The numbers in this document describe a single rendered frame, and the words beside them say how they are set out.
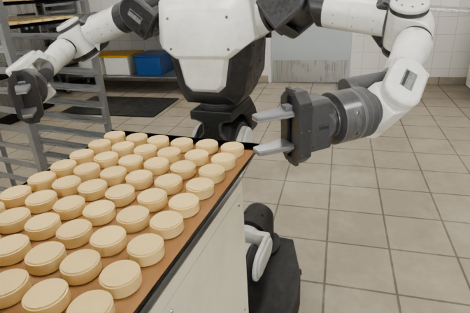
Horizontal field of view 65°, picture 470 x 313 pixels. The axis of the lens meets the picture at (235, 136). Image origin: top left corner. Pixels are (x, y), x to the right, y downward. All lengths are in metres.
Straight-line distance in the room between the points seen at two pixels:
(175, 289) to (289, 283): 0.97
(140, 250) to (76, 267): 0.08
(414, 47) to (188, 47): 0.53
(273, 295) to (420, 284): 0.71
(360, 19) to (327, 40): 4.09
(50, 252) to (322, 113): 0.44
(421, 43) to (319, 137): 0.32
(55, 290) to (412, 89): 0.59
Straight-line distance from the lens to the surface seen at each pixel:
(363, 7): 0.92
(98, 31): 1.26
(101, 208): 0.64
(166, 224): 0.57
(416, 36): 0.83
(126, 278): 0.50
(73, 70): 2.20
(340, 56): 5.03
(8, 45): 1.77
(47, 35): 2.27
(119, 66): 5.18
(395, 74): 0.68
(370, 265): 1.94
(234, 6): 0.95
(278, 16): 0.95
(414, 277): 1.94
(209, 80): 1.00
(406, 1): 0.88
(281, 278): 1.57
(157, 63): 4.90
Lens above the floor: 1.24
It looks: 22 degrees down
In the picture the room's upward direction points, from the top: 3 degrees counter-clockwise
